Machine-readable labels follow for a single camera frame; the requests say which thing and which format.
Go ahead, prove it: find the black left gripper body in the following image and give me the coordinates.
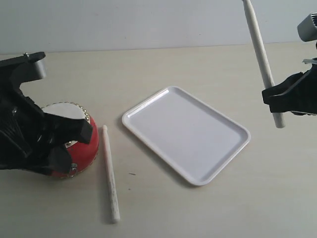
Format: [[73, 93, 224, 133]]
[[0, 82, 52, 171]]

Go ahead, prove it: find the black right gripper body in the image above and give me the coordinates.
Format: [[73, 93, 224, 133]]
[[292, 57, 317, 116]]

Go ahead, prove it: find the white drumstick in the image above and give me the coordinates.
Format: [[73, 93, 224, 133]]
[[102, 125, 121, 224], [242, 0, 286, 128]]

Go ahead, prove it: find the white plastic tray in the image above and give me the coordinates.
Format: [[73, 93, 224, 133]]
[[121, 86, 251, 186]]

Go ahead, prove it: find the red small drum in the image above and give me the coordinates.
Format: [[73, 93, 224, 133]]
[[42, 102, 99, 178]]

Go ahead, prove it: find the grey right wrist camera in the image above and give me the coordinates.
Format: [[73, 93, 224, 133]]
[[297, 12, 317, 42]]

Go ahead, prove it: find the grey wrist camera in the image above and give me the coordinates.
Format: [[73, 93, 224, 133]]
[[0, 52, 47, 85], [297, 12, 317, 42]]

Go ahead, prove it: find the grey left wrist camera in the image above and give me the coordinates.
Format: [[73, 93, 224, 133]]
[[0, 52, 47, 85]]

